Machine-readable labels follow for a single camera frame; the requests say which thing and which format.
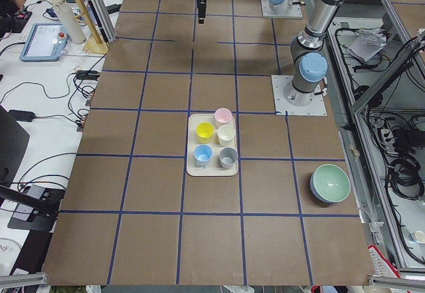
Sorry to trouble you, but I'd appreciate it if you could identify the yellow plastic cup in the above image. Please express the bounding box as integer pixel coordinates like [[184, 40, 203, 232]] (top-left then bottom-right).
[[196, 122, 214, 144]]

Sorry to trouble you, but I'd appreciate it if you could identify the blue teach pendant tablet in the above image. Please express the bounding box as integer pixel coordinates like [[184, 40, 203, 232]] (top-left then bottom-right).
[[20, 23, 68, 62]]

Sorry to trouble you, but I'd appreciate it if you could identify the grey plastic cup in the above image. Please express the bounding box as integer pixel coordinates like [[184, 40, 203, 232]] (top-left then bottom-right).
[[219, 147, 238, 169]]

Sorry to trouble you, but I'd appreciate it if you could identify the pink plastic cup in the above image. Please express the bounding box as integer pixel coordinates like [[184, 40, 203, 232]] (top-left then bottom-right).
[[214, 108, 232, 128]]

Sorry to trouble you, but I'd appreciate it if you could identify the black monitor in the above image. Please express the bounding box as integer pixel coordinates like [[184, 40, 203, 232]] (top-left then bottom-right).
[[0, 107, 30, 187]]

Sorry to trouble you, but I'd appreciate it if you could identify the pale green plastic cup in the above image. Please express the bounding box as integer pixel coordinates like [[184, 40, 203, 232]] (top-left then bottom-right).
[[217, 125, 236, 146]]

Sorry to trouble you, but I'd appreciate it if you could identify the black power adapter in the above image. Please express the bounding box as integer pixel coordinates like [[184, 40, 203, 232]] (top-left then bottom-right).
[[8, 110, 36, 122]]

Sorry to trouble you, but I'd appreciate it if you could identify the blue plastic cup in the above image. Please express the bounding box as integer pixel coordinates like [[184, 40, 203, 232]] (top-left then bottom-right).
[[194, 144, 213, 167]]

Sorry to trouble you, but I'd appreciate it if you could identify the green ceramic bowl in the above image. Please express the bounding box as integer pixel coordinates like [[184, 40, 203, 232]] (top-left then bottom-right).
[[309, 163, 351, 203]]

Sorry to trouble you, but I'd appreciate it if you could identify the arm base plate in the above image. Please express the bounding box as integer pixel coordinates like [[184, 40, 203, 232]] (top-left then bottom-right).
[[261, 0, 303, 19], [271, 75, 327, 116]]

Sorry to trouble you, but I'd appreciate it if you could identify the aluminium frame post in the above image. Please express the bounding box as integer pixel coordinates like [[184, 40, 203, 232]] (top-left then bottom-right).
[[88, 0, 116, 43]]

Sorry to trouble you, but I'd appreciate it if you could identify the wooden stand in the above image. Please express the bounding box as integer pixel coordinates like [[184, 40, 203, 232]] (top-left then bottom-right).
[[75, 0, 108, 54]]

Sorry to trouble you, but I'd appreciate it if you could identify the white cylinder bottle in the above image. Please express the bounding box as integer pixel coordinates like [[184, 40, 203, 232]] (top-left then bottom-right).
[[50, 0, 86, 45]]

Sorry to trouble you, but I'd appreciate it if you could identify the cream plastic tray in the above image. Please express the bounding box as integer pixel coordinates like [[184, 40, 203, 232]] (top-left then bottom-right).
[[186, 113, 238, 177]]

